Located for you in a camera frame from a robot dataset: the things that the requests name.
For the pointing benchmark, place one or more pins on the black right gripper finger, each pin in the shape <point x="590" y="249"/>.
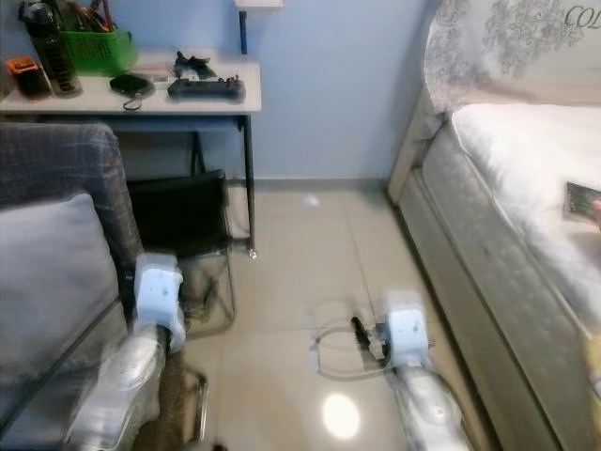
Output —
<point x="359" y="333"/>

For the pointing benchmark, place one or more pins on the red green city cover book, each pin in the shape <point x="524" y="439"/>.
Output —
<point x="584" y="202"/>

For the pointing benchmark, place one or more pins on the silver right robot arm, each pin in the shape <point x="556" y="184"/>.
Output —
<point x="432" y="413"/>

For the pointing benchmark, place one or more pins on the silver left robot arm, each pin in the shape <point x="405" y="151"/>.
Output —
<point x="117" y="395"/>

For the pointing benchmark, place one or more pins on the beige bed base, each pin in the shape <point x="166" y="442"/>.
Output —
<point x="441" y="272"/>

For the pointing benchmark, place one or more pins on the grey patterned mattress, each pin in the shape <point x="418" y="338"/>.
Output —
<point x="488" y="244"/>

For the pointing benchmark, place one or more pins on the black folding chair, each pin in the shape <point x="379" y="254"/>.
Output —
<point x="178" y="214"/>

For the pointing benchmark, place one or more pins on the grey cushion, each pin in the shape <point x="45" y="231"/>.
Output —
<point x="56" y="291"/>

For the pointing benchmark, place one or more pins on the black flat controller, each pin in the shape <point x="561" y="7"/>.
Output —
<point x="207" y="89"/>

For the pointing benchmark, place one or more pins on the grey checked armchair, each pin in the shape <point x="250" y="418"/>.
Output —
<point x="56" y="158"/>

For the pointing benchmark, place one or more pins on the small black gadget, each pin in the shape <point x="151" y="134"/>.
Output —
<point x="192" y="64"/>

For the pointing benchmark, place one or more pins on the beige patterned headboard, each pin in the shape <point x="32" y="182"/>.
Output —
<point x="507" y="47"/>

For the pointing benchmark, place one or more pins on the orange and black box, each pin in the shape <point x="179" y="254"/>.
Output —
<point x="28" y="79"/>

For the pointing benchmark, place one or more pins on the white desk with black legs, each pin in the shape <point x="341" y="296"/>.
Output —
<point x="94" y="100"/>

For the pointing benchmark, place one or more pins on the dark water bottle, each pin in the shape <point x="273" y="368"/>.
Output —
<point x="52" y="54"/>

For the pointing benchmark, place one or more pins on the green plastic basket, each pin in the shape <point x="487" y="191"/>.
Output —
<point x="99" y="52"/>

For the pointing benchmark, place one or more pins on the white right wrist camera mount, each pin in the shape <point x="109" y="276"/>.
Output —
<point x="407" y="331"/>

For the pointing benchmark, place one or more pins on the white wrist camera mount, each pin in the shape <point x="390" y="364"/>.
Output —
<point x="158" y="296"/>
<point x="407" y="331"/>

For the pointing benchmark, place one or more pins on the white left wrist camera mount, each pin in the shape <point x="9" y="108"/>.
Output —
<point x="158" y="296"/>

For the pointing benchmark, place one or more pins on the white wall shelf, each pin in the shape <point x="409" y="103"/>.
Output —
<point x="258" y="3"/>

